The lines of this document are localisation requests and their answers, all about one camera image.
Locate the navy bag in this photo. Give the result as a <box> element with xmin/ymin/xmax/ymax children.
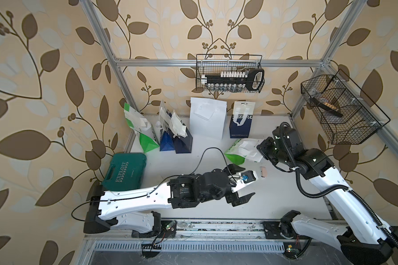
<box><xmin>170</xmin><ymin>111</ymin><xmax>193</xmax><ymax>153</ymax></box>
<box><xmin>229</xmin><ymin>102</ymin><xmax>255</xmax><ymax>139</ymax></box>

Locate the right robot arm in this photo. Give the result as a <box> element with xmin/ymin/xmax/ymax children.
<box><xmin>256</xmin><ymin>122</ymin><xmax>398</xmax><ymax>265</ymax></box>

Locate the black socket set holder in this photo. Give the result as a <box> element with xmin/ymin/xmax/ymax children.
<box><xmin>199</xmin><ymin>68</ymin><xmax>265</xmax><ymax>93</ymax></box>

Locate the navy bag front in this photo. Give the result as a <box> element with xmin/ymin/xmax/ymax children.
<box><xmin>170</xmin><ymin>111</ymin><xmax>193</xmax><ymax>153</ymax></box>

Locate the dark tool in basket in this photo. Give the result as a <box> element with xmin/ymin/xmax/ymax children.
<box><xmin>311</xmin><ymin>97</ymin><xmax>343</xmax><ymax>118</ymax></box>

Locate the navy bag rear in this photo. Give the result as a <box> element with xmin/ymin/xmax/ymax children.
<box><xmin>229</xmin><ymin>102</ymin><xmax>255</xmax><ymax>139</ymax></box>

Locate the wire basket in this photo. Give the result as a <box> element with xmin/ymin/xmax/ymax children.
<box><xmin>301</xmin><ymin>69</ymin><xmax>391</xmax><ymax>145</ymax></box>
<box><xmin>195</xmin><ymin>54</ymin><xmax>265</xmax><ymax>94</ymax></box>

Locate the right wire basket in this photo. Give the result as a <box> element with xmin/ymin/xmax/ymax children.
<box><xmin>301</xmin><ymin>69</ymin><xmax>391</xmax><ymax>145</ymax></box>

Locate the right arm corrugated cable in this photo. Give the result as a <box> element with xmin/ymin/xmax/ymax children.
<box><xmin>278</xmin><ymin>121</ymin><xmax>398</xmax><ymax>265</ymax></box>

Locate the back wire basket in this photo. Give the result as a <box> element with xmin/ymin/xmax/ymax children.
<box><xmin>195</xmin><ymin>54</ymin><xmax>265</xmax><ymax>94</ymax></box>

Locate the aluminium frame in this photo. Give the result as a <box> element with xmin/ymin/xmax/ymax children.
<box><xmin>83</xmin><ymin>1</ymin><xmax>398</xmax><ymax>157</ymax></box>

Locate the green tool case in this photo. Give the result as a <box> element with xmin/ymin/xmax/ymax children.
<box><xmin>102</xmin><ymin>153</ymin><xmax>147</xmax><ymax>192</ymax></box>

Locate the green white bag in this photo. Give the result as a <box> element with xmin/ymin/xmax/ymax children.
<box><xmin>123</xmin><ymin>103</ymin><xmax>160</xmax><ymax>153</ymax></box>
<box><xmin>224</xmin><ymin>138</ymin><xmax>264</xmax><ymax>166</ymax></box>

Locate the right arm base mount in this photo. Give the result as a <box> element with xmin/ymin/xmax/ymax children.
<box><xmin>262</xmin><ymin>210</ymin><xmax>312</xmax><ymax>260</ymax></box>

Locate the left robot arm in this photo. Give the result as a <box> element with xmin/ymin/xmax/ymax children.
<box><xmin>84</xmin><ymin>164</ymin><xmax>257</xmax><ymax>237</ymax></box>

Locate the large white paper bag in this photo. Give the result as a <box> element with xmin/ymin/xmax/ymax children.
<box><xmin>189</xmin><ymin>97</ymin><xmax>227</xmax><ymax>140</ymax></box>

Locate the blue white Cheerful bag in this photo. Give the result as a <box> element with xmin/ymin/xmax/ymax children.
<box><xmin>157</xmin><ymin>101</ymin><xmax>175</xmax><ymax>151</ymax></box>

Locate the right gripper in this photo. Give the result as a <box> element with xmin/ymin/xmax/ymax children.
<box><xmin>256</xmin><ymin>136</ymin><xmax>291</xmax><ymax>167</ymax></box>

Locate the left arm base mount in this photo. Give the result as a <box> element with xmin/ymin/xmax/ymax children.
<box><xmin>132</xmin><ymin>212</ymin><xmax>177</xmax><ymax>259</ymax></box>

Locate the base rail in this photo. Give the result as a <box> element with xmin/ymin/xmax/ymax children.
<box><xmin>74</xmin><ymin>219</ymin><xmax>350</xmax><ymax>265</ymax></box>

